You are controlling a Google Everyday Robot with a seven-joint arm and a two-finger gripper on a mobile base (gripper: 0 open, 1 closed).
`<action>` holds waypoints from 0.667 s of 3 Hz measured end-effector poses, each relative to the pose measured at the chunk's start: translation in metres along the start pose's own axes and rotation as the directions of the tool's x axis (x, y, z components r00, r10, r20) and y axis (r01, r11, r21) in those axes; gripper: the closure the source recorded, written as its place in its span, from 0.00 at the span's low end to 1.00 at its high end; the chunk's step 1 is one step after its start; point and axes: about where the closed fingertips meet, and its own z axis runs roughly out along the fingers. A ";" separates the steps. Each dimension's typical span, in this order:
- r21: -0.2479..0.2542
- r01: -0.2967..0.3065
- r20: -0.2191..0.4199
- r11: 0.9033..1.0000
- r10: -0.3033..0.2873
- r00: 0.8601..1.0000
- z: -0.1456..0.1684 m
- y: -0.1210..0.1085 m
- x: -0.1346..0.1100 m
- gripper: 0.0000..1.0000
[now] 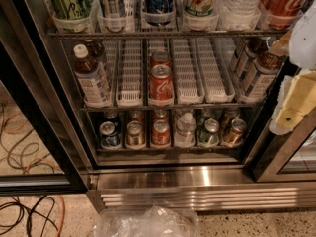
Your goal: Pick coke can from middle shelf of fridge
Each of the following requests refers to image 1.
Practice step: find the rear right tea bottle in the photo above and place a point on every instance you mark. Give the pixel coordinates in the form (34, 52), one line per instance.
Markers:
(246, 51)

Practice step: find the clear plastic bin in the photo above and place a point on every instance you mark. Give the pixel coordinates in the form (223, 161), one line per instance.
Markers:
(155, 221)

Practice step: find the silver can top shelf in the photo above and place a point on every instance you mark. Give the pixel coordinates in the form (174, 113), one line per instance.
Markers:
(113, 8)

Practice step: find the red can bottom shelf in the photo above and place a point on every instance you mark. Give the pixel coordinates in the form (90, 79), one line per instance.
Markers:
(160, 133)

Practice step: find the blue can bottom shelf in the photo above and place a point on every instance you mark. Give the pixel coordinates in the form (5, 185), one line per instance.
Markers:
(109, 134)

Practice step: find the right fridge glass door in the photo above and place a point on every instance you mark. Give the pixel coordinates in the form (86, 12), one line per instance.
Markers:
(278, 158)

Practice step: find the tea bottle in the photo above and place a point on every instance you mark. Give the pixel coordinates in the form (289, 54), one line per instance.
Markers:
(91, 76)
(97, 50)
(246, 51)
(261, 74)

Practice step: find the left fridge glass door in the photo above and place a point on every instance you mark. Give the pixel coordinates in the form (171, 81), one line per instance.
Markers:
(37, 75)

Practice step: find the front left tea bottle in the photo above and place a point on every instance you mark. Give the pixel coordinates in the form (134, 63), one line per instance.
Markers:
(91, 76)

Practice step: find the green can bottom shelf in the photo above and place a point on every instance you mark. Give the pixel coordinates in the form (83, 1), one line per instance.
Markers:
(208, 135)

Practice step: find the front right tea bottle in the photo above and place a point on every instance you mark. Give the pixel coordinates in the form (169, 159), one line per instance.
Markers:
(261, 74)

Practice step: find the large coke can top shelf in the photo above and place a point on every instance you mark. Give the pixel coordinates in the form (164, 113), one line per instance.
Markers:
(281, 13)

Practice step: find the rear left tea bottle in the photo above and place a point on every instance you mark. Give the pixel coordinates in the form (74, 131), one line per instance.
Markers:
(97, 50)

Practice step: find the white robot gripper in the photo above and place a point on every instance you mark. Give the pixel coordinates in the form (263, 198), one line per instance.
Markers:
(304, 39)

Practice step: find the bronze can bottom shelf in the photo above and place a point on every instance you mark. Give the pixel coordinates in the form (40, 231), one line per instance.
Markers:
(236, 131)

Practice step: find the gold can bottom shelf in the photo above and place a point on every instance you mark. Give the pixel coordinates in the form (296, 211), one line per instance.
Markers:
(135, 134)

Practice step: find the white empty shelf tray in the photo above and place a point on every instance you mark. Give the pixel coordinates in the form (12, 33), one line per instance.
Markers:
(188, 83)
(216, 81)
(129, 92)

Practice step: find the fridge glass door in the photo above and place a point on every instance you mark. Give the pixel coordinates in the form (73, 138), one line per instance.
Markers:
(37, 75)
(278, 158)

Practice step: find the water bottle bottom shelf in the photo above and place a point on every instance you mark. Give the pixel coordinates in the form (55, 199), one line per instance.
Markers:
(184, 136)

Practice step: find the red coke can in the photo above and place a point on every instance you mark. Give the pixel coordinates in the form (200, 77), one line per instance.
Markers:
(161, 82)
(160, 57)

